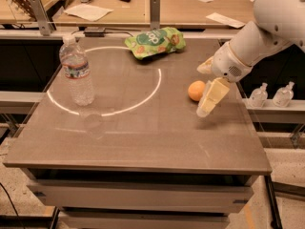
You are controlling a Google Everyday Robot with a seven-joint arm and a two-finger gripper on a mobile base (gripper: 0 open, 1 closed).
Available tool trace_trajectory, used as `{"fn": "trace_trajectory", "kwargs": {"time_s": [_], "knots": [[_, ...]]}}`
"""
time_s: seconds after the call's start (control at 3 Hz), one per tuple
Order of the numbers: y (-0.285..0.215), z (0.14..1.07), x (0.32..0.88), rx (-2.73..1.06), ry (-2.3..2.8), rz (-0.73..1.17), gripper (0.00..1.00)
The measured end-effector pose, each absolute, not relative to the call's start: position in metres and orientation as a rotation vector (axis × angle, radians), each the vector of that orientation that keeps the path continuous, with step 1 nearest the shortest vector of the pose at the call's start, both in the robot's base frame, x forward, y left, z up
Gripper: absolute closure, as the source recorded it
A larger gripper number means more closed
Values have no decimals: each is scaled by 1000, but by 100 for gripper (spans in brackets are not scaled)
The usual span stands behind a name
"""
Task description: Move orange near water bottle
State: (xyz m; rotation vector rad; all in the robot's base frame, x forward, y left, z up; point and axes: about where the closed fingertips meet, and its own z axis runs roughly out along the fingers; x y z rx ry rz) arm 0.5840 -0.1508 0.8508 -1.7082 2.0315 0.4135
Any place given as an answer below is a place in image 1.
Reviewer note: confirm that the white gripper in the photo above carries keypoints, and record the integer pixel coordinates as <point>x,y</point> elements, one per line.
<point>227,64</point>

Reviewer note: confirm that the orange fruit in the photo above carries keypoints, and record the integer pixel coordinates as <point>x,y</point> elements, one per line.
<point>195,90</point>

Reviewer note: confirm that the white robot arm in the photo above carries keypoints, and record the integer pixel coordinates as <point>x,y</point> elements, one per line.
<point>277,25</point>

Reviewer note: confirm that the clear sanitizer bottle left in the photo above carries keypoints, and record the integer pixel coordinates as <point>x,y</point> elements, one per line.
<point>258,96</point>

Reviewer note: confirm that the clear sanitizer bottle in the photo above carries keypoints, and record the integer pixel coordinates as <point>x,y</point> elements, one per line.
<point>258,96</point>
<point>284,95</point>

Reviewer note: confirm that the clear sanitizer bottle right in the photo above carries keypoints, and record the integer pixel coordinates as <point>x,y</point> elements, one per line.
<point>284,95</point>

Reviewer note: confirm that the clear plastic water bottle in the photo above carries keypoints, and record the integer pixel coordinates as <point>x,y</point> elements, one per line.
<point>77,70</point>

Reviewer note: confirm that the green snack bag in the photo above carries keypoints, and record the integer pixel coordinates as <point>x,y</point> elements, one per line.
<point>149,43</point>

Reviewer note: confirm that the white paper strip right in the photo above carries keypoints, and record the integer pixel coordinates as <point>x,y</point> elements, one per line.
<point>225,20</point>

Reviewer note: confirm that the black power adapter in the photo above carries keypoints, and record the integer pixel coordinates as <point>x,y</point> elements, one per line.
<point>94,32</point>

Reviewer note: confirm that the white paper sheet left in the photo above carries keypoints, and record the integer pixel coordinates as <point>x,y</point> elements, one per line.
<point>87,12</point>

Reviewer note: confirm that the white drawer cabinet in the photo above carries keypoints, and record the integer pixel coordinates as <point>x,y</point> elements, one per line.
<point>113,204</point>

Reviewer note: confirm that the metal bracket middle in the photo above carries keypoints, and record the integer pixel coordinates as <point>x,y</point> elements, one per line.
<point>154,14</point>

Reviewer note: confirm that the metal bracket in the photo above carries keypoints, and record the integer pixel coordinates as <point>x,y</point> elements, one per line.
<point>46,27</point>
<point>154,14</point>

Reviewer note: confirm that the metal bracket left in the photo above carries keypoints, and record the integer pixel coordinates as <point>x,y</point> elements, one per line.
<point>46,27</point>

